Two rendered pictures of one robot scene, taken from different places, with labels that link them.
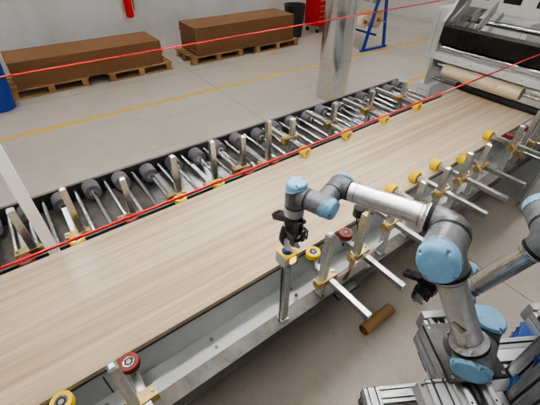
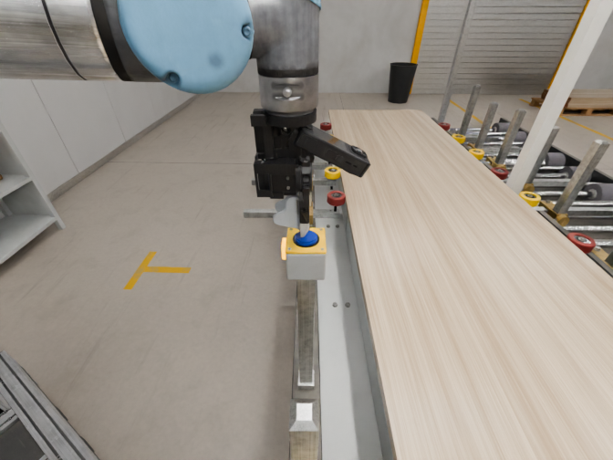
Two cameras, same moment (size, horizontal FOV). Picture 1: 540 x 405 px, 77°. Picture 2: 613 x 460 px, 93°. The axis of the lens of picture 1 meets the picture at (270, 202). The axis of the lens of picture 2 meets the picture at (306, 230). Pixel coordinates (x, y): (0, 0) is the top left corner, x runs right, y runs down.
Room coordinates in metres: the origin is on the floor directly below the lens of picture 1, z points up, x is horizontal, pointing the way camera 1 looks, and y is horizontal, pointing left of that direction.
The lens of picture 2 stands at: (1.20, -0.40, 1.54)
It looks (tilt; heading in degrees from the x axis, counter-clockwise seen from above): 37 degrees down; 128
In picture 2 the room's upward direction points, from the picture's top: straight up
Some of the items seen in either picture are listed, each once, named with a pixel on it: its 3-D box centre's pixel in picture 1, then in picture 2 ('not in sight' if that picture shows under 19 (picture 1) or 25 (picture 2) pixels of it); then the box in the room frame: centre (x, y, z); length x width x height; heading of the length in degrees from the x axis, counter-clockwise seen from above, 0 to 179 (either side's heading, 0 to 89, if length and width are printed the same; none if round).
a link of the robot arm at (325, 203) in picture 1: (323, 202); not in sight; (0.89, -0.18, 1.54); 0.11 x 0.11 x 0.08; 55
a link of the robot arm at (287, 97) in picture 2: (294, 210); (289, 93); (0.94, -0.09, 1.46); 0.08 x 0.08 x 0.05
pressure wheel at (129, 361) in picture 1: (131, 366); (336, 204); (0.63, 0.56, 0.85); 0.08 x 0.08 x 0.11
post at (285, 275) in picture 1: (284, 292); (306, 334); (0.95, -0.07, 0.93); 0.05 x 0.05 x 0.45; 37
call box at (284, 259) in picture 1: (287, 256); (306, 255); (0.96, -0.08, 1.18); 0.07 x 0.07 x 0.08; 37
